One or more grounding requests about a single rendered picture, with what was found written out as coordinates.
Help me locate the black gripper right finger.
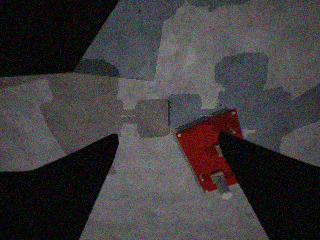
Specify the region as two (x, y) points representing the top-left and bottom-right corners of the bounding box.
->
(218, 132), (320, 240)

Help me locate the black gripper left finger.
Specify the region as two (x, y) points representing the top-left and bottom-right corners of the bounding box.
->
(0, 133), (119, 240)

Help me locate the red circuit board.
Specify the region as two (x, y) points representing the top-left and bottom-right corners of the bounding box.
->
(175, 108), (244, 199)

